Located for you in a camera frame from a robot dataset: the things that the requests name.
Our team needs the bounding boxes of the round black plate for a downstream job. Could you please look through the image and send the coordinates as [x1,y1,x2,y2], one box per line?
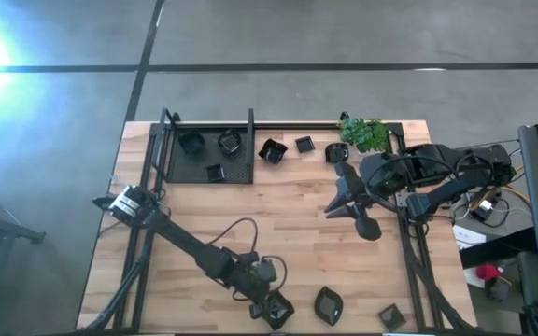
[324,142,350,164]

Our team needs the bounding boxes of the large wavy-edged black plate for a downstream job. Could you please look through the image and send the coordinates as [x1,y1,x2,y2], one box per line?
[257,289,296,331]

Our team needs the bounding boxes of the black looped camera cable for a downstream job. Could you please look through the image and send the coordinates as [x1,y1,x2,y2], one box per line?
[205,216,290,302]
[363,153,441,214]

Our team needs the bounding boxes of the power adapter block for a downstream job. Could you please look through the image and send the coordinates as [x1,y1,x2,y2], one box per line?
[469,198,499,223]

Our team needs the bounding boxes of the white paper sheet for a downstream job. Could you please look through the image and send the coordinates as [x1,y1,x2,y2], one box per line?
[463,265,489,288]

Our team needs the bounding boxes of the small square black plate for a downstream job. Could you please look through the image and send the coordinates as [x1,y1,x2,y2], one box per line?
[294,135,317,154]
[377,302,407,333]
[205,163,226,184]

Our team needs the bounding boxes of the green plant in white pot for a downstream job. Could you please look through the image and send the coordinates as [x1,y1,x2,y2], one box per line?
[337,116,390,155]

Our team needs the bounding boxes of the dark grey office chair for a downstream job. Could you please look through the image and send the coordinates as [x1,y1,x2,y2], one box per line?
[0,185,47,336]

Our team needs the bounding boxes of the grey crumpled cloth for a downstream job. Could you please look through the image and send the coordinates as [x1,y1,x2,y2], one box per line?
[487,278,511,302]

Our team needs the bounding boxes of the white paper box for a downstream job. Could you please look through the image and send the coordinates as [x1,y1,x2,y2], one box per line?
[453,224,488,251]

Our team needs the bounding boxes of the black metal rig frame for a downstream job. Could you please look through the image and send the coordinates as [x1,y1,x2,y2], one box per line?
[78,119,480,336]

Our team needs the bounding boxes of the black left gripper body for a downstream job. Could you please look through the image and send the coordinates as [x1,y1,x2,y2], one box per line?
[238,251,280,300]

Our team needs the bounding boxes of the black leaf-shaped plate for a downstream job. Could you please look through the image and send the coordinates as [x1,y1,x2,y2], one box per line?
[314,286,345,327]

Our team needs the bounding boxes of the red crumpled cloth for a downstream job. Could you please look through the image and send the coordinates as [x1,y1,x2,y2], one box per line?
[475,262,503,283]

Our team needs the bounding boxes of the black rounded square plate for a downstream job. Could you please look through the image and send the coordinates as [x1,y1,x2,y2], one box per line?
[177,129,206,156]

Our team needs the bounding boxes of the black curled-corner square plate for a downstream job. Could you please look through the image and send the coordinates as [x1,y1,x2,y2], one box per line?
[257,138,289,165]

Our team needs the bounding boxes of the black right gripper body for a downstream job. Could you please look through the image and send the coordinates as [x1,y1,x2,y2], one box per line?
[336,161,382,242]

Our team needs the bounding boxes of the black octagonal glossy plate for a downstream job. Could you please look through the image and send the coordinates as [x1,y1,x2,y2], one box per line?
[217,128,243,156]

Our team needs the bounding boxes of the black mesh tray rack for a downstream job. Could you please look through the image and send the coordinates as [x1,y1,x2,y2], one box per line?
[159,106,256,185]

